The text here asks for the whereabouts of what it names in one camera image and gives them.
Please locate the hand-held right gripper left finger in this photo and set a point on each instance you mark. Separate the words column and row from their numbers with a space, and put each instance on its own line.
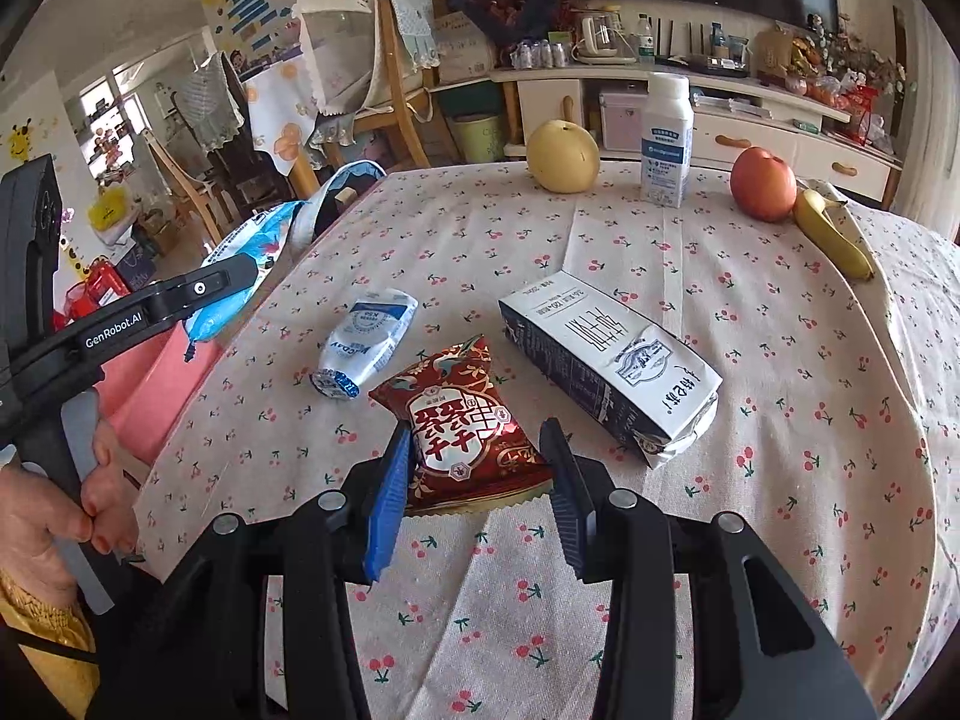
column 390, row 510

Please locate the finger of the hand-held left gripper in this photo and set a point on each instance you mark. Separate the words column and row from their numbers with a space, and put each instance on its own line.
column 201, row 287

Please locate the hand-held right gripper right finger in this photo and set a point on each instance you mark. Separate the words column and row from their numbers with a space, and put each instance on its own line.
column 566, row 510

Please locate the pink plastic basin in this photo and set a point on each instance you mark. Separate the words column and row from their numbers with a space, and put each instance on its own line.
column 142, row 390

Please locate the blue and white snack bag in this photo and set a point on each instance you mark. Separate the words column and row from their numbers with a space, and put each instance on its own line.
column 262, row 236

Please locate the red patterned snack packet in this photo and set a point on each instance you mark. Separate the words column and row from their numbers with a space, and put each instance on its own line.
column 457, row 427

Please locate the person's left hand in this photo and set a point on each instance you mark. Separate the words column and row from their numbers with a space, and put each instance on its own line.
column 37, row 525

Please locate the yellow plastic bag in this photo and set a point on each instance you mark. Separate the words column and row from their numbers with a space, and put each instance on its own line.
column 109, row 210

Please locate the dark blue milk carton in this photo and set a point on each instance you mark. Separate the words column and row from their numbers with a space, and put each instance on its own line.
column 600, row 352

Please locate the small crushed white plastic bottle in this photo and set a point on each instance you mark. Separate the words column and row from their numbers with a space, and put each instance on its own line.
column 367, row 345

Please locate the blue and white backpack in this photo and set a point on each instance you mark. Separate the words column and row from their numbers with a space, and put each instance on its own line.
column 337, row 191

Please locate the orange print white cloth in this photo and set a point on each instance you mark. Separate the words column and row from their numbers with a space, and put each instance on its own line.
column 281, row 112

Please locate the cherry print tablecloth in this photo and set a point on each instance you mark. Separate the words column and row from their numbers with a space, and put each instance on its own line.
column 750, row 360

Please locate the wooden chair with lace cover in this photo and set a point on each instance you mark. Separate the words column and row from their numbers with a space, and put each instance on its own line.
column 390, row 97

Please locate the green waste bin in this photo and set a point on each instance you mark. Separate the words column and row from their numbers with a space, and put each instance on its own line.
column 476, row 136

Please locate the yellow pear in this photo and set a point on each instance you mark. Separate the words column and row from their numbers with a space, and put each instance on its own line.
column 562, row 161

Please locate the printed cardboard box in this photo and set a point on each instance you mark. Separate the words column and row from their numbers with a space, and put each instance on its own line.
column 465, row 52

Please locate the upright white plastic bottle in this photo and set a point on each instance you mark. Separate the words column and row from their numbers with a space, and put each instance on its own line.
column 666, row 150

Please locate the red apple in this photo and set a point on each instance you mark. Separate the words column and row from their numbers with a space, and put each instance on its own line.
column 763, row 184

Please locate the yellow banana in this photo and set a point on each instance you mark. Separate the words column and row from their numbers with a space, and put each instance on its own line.
column 829, row 229

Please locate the pink storage box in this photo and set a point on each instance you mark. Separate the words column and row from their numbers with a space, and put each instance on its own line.
column 622, row 120

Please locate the row of small glass jars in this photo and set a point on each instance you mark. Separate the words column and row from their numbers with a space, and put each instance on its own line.
column 536, row 54

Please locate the dark wrapped flower bouquet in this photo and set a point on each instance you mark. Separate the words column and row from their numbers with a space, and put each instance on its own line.
column 502, row 4

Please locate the white low cabinet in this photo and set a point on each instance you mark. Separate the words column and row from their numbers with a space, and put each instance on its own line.
column 776, row 131

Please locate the white electric kettle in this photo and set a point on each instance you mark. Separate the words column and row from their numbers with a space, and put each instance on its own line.
column 600, row 37

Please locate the green capped water bottle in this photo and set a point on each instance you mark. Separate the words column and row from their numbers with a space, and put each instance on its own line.
column 643, row 37

